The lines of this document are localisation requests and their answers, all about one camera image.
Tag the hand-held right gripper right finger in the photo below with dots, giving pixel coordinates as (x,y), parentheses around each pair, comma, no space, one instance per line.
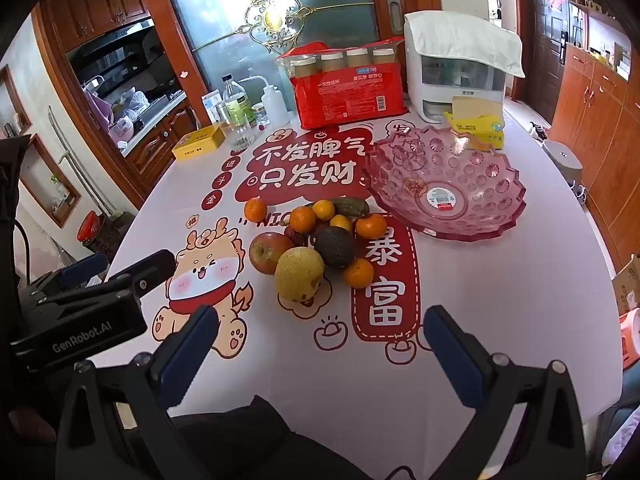
(452,357)

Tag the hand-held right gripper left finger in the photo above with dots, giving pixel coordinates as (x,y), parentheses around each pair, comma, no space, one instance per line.
(187,357)

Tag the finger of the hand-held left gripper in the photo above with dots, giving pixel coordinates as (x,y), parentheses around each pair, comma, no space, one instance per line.
(147,266)
(84,266)

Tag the red apple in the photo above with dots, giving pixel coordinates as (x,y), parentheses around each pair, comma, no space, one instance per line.
(267,255)

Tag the orange tangerine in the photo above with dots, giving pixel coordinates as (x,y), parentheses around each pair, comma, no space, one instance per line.
(360,273)
(371,226)
(302,220)
(255,209)

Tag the yellow pear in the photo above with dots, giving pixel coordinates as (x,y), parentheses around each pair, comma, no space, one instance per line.
(299,276)

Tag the dark avocado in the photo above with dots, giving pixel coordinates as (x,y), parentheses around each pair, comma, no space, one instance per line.
(334,247)

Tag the pink plastic fruit bowl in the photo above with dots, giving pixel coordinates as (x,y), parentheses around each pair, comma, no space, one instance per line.
(450,180)

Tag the red stool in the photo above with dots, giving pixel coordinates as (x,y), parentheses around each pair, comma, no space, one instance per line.
(91,227)

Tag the person's leg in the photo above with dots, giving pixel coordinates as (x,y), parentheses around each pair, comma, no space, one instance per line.
(250,435)

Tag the printed red white tablecloth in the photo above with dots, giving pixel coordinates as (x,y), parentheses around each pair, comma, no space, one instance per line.
(310,350)

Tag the yellow flat box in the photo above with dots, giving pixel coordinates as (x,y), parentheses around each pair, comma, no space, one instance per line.
(197,144)

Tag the clear drinking glass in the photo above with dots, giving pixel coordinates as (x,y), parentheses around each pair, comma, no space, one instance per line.
(237,135)

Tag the pink plastic bag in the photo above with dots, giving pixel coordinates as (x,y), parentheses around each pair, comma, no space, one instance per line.
(100,107)

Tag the white carton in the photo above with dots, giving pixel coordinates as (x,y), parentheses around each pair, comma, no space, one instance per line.
(212,107)

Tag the small yellow-orange citrus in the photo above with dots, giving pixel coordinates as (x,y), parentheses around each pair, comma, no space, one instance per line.
(323,209)
(340,222)

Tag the pink plastic stool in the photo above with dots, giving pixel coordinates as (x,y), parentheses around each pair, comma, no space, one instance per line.
(631,332)

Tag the overripe brown banana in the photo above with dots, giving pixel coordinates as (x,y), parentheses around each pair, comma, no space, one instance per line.
(351,206)

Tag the clear bottle green label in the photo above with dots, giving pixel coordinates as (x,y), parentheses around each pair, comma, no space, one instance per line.
(237,102)

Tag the small glass jar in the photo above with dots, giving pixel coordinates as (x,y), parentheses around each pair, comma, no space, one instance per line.
(260,115)

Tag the cardboard box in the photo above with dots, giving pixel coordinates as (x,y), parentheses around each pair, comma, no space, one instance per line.
(627,282)

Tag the white squeeze bottle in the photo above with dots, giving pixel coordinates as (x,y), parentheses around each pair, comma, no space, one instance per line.
(274,105)

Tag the black range hood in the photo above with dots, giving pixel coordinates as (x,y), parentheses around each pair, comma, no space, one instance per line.
(115,55)

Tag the white round stool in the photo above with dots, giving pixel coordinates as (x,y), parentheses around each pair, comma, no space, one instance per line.
(562,157)

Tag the yellow tissue box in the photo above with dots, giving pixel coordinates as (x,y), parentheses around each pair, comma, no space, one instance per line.
(477,127)

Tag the red paper cup package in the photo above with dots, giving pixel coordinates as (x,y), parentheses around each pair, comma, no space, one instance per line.
(345,95)

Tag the wooden storage cabinet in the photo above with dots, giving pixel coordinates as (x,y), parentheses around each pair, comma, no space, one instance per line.
(595,125)

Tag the frosted glass door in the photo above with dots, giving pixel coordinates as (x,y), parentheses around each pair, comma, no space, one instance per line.
(240,5)

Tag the white countertop appliance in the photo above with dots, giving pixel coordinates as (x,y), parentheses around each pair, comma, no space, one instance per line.
(450,80)

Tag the white cloth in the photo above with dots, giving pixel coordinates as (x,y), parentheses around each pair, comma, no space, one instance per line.
(465,40)

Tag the dark wooden entry door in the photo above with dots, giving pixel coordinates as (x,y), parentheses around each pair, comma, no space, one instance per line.
(547,45)

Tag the wooden wall cabinet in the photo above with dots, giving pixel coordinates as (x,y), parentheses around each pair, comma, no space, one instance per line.
(95,5)

